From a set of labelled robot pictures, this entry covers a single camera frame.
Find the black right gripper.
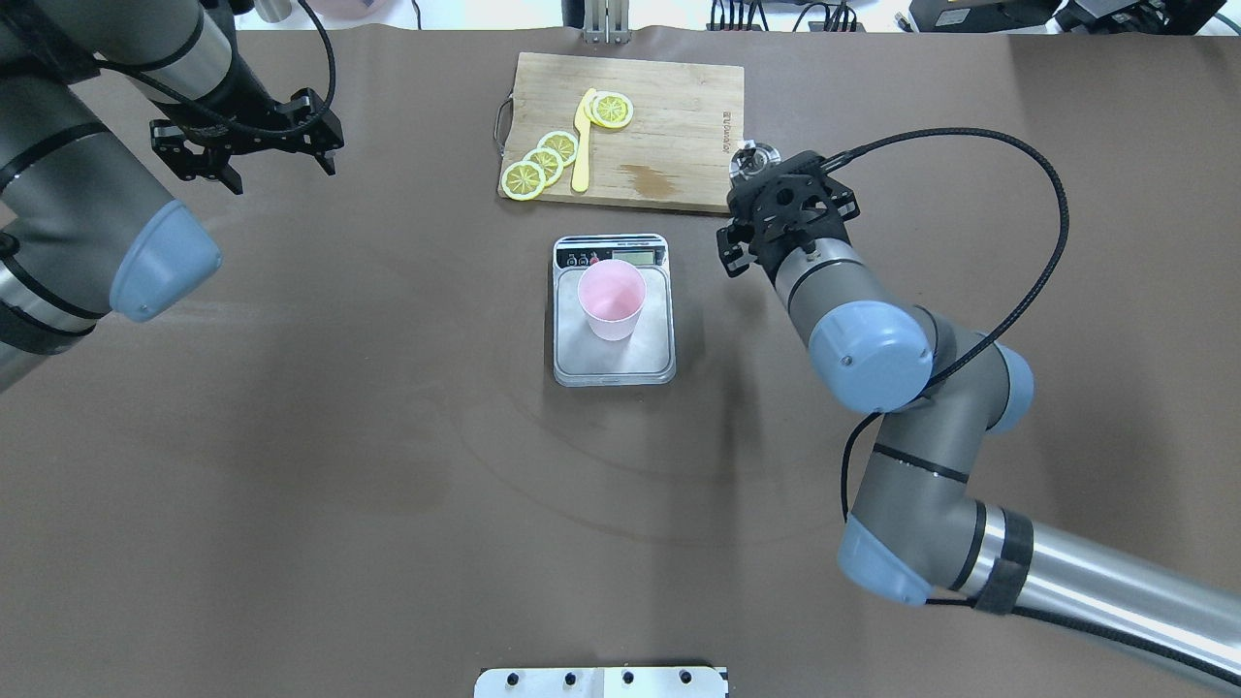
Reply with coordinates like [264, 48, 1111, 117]
[716, 150, 860, 278]

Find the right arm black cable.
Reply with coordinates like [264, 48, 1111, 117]
[824, 128, 1241, 681]

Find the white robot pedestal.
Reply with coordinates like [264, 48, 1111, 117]
[473, 664, 731, 697]

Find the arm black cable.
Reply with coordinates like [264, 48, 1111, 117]
[824, 128, 1241, 681]
[92, 0, 338, 137]

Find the glass sauce bottle steel top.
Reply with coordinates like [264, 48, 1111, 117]
[728, 139, 781, 186]

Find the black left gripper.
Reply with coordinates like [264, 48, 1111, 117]
[149, 58, 344, 195]

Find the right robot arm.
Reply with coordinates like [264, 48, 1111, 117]
[717, 142, 1239, 696]

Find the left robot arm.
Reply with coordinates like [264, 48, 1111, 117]
[1, 1, 344, 388]

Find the aluminium frame post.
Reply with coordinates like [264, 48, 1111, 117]
[582, 0, 632, 45]

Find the middle lemon slice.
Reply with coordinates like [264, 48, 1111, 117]
[522, 147, 563, 188]

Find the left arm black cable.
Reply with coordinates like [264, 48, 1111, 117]
[92, 0, 338, 137]

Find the bamboo cutting board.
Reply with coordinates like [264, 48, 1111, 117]
[500, 51, 745, 215]

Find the silver digital kitchen scale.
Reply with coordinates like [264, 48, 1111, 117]
[550, 233, 678, 388]

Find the yellow plastic knife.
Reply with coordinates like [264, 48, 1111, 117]
[570, 88, 597, 194]

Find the pink plastic cup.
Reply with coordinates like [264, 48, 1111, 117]
[577, 258, 647, 342]

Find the lemon slice near knife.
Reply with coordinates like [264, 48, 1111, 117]
[537, 130, 580, 165]

